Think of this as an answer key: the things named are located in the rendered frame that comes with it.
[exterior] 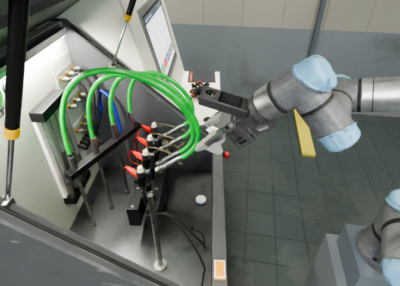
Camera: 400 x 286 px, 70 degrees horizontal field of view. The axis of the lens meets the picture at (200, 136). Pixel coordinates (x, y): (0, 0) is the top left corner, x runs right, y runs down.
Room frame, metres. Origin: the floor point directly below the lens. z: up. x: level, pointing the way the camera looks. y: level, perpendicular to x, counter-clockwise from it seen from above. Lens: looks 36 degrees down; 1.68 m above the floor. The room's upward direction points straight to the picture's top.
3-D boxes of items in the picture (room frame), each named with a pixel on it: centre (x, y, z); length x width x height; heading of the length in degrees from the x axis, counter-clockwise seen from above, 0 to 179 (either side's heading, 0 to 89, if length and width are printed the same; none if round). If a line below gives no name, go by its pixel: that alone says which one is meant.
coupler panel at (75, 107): (0.88, 0.43, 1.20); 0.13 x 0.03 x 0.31; 178
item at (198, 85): (1.36, 0.00, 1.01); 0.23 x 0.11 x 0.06; 178
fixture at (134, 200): (0.75, 0.17, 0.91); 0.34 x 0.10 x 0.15; 178
